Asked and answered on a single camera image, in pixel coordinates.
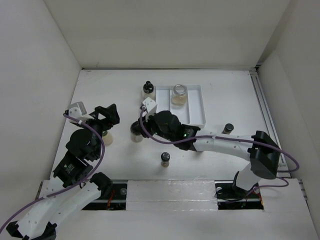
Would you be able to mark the small black cap bottle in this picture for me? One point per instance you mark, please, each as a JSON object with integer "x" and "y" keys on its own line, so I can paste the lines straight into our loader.
{"x": 165, "y": 159}

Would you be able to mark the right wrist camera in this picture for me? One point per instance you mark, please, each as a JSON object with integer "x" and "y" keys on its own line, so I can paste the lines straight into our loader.
{"x": 149, "y": 107}

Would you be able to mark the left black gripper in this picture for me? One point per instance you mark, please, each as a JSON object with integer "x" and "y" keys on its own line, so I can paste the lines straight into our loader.
{"x": 111, "y": 114}

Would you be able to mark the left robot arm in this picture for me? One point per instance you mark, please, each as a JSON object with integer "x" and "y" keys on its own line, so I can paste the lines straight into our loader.
{"x": 74, "y": 182}

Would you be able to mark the wide glass jar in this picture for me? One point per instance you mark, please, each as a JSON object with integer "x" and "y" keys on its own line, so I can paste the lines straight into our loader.
{"x": 179, "y": 94}

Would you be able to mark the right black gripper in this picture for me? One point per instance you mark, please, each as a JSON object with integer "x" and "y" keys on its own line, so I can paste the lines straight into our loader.
{"x": 147, "y": 122}

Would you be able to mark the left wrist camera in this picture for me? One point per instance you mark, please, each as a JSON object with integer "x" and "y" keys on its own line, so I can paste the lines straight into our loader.
{"x": 78, "y": 112}

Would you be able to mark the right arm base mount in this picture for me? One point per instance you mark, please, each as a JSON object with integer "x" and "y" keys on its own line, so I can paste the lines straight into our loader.
{"x": 230, "y": 199}

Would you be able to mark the dark cap spice jar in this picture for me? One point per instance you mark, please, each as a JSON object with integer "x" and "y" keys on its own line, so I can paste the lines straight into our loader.
{"x": 228, "y": 128}

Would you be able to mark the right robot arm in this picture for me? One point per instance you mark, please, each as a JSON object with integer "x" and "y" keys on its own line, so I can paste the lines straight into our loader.
{"x": 259, "y": 150}

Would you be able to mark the cream cap spice bottle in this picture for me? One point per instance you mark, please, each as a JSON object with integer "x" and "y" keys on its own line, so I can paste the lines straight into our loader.
{"x": 107, "y": 138}

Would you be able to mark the white divided tray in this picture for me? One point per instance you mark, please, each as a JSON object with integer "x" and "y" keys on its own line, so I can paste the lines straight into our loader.
{"x": 191, "y": 112}

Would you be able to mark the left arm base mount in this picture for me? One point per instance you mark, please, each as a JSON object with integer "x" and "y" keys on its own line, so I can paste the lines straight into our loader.
{"x": 113, "y": 195}

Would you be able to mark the black cap spice bottle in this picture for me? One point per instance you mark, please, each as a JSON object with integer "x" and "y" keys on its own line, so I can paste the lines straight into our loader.
{"x": 136, "y": 139}

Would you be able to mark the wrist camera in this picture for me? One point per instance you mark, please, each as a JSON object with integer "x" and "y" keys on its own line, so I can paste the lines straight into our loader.
{"x": 78, "y": 112}
{"x": 149, "y": 107}

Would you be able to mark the black knob spice bottle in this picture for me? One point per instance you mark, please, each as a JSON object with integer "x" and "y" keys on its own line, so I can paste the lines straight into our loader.
{"x": 148, "y": 91}

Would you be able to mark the aluminium rail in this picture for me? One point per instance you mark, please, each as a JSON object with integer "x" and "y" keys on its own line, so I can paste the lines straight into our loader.
{"x": 271, "y": 130}

